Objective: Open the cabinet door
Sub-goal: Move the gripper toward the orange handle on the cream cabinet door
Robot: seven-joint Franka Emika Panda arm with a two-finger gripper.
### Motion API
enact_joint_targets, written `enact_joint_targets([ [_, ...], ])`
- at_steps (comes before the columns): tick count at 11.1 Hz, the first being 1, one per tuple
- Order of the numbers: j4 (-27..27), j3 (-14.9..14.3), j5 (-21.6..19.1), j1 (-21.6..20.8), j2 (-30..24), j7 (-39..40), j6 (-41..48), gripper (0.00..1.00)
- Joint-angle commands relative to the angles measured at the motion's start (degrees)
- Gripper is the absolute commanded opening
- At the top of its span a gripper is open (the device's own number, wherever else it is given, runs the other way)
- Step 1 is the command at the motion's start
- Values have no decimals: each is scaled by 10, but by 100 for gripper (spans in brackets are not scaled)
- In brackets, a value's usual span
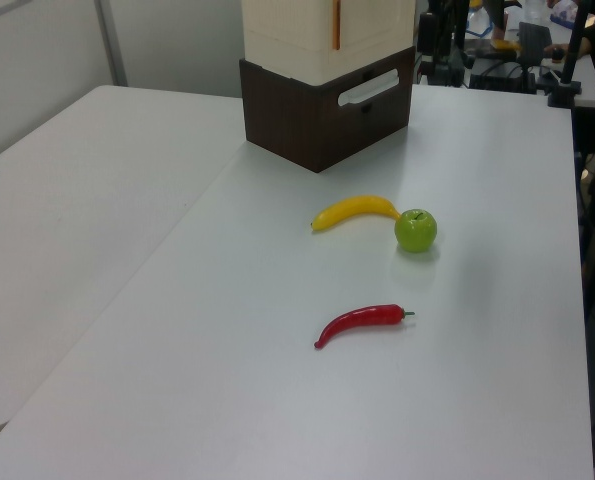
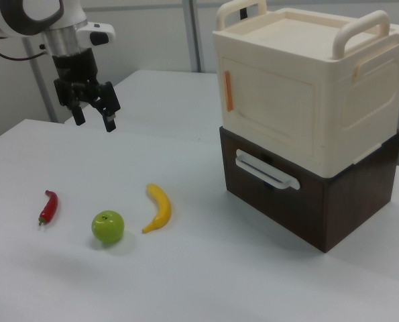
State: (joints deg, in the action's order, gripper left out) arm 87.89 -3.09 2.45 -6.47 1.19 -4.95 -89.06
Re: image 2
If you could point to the yellow toy banana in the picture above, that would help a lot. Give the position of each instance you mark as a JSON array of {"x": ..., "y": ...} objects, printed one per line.
[{"x": 162, "y": 211}]

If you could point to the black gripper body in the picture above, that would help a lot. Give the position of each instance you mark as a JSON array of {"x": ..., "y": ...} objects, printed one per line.
[{"x": 75, "y": 67}]

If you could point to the cream cabinet door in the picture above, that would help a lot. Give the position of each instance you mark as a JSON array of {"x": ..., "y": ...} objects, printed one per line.
[{"x": 273, "y": 100}]

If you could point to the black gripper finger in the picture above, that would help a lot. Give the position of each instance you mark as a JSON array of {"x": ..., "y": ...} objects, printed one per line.
[
  {"x": 109, "y": 100},
  {"x": 79, "y": 115}
]

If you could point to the cream plastic cabinet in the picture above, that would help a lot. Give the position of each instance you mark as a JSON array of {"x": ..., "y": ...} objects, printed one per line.
[{"x": 363, "y": 100}]

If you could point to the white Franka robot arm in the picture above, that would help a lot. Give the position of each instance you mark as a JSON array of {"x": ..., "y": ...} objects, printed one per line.
[{"x": 71, "y": 10}]

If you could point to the green toy apple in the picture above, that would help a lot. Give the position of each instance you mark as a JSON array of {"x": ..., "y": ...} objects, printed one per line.
[{"x": 107, "y": 226}]

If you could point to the red toy chili pepper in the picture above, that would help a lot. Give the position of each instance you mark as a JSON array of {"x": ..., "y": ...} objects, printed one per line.
[{"x": 50, "y": 209}]

